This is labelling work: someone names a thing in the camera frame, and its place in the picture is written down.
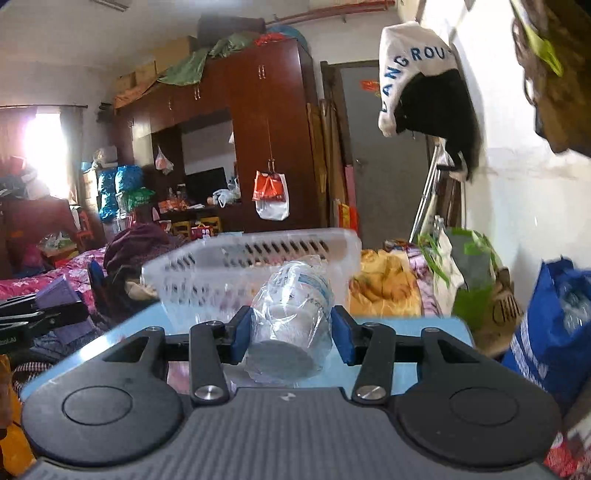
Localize purple box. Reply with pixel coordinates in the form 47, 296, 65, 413
34, 275, 96, 345

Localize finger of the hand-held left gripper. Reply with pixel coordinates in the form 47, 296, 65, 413
0, 298, 89, 330

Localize green cloth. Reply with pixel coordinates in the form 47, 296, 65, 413
157, 37, 259, 86

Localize green and white bag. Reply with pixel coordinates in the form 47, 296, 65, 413
418, 227, 502, 319

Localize dark wooden wardrobe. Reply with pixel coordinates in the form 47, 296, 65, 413
113, 37, 319, 234

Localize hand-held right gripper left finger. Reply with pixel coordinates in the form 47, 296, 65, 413
104, 308, 254, 407

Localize brown hanging bag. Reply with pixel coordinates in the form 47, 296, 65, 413
510, 0, 591, 160

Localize cardboard box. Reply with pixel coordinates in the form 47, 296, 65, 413
152, 36, 197, 75

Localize grey door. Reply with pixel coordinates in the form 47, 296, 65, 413
339, 62, 432, 250

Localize metal crutches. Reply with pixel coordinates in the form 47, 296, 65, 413
409, 143, 451, 243

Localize clear plastic basket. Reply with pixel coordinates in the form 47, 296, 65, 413
141, 227, 363, 340

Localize black monitor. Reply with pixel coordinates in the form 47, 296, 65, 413
185, 167, 229, 204

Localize orange and white plastic bag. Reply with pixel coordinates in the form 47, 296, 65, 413
252, 159, 291, 221

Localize blue mesh sack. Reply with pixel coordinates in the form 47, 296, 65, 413
97, 165, 145, 220

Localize dark maroon cloth pile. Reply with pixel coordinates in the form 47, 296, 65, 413
103, 223, 190, 275

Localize small hanging plastic bag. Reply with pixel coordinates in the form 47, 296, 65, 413
154, 145, 175, 176

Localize clear plastic bottle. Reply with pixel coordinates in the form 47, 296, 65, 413
244, 261, 335, 384

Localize yellow blanket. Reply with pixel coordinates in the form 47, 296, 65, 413
347, 249, 423, 318

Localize yellow-green strap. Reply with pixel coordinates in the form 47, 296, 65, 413
510, 0, 565, 78

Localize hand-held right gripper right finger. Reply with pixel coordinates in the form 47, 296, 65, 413
331, 306, 502, 405

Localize pink floral bedding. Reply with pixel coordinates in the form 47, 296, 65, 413
0, 247, 109, 303

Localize red curtain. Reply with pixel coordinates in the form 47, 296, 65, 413
0, 105, 86, 204

